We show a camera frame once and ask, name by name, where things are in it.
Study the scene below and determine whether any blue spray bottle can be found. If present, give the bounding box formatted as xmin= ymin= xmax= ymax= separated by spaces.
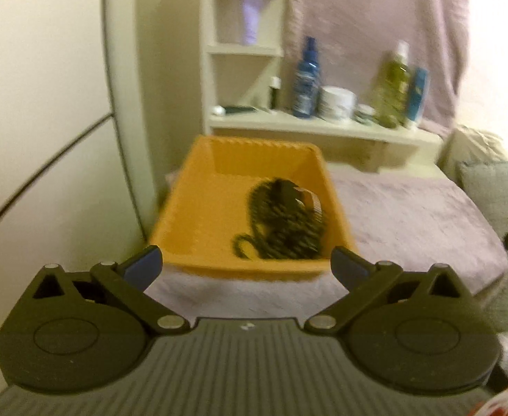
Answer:
xmin=291 ymin=36 xmax=322 ymax=119

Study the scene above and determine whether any black wrist band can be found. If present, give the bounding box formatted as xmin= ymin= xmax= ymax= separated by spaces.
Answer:
xmin=275 ymin=179 xmax=299 ymax=205

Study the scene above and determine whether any brown wooden bead necklace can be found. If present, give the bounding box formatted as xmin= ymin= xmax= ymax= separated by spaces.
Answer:
xmin=231 ymin=180 xmax=326 ymax=261

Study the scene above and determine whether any purple tube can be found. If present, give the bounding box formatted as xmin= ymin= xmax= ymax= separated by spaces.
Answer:
xmin=240 ymin=0 xmax=266 ymax=46

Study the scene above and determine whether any mauve hanging towel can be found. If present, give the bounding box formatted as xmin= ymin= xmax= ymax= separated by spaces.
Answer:
xmin=286 ymin=0 xmax=472 ymax=139

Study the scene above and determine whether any brown leather bracelet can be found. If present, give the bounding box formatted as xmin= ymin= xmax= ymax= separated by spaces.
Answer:
xmin=295 ymin=186 xmax=325 ymax=223

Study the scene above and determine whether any dark green tube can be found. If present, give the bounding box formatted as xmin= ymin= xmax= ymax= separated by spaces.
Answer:
xmin=212 ymin=104 xmax=257 ymax=116

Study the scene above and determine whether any blue and white tube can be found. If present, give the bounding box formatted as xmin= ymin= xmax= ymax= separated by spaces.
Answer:
xmin=403 ymin=67 xmax=429 ymax=129

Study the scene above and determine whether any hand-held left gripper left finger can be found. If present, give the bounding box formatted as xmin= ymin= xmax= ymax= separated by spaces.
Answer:
xmin=33 ymin=245 xmax=189 ymax=334

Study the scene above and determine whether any lilac plush blanket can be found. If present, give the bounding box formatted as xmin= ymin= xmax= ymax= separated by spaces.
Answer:
xmin=150 ymin=168 xmax=508 ymax=313

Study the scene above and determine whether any red and white printed cloth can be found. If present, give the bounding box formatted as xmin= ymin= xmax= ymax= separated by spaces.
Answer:
xmin=471 ymin=381 xmax=508 ymax=416

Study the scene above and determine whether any white and black lip balm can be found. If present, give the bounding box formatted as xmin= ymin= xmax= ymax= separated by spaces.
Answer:
xmin=268 ymin=76 xmax=281 ymax=109

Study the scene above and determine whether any small green-labelled jar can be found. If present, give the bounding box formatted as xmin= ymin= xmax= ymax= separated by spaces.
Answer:
xmin=354 ymin=104 xmax=376 ymax=126

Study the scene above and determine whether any cream shelf unit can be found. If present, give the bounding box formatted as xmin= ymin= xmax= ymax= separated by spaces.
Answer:
xmin=202 ymin=0 xmax=444 ymax=171

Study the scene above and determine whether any grey checked pillow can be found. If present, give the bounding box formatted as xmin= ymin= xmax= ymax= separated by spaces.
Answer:
xmin=457 ymin=160 xmax=508 ymax=331

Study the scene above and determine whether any black wall cable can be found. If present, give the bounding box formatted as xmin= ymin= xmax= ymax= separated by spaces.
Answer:
xmin=0 ymin=113 xmax=117 ymax=244

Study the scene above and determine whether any cream curved side panel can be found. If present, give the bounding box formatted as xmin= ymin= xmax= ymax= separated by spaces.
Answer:
xmin=101 ymin=0 xmax=160 ymax=243

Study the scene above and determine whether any white cream jar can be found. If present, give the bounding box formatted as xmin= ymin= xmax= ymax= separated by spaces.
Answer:
xmin=317 ymin=86 xmax=358 ymax=122

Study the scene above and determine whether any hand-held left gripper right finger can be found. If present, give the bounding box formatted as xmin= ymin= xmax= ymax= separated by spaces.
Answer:
xmin=301 ymin=245 xmax=469 ymax=334

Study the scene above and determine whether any orange plastic tray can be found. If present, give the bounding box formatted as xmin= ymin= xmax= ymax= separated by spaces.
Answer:
xmin=147 ymin=135 xmax=361 ymax=284

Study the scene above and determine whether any cream pillow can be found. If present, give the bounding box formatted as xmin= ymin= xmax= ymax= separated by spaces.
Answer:
xmin=442 ymin=125 xmax=508 ymax=171

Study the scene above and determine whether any green spray bottle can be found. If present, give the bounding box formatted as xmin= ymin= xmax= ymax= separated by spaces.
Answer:
xmin=372 ymin=41 xmax=411 ymax=129

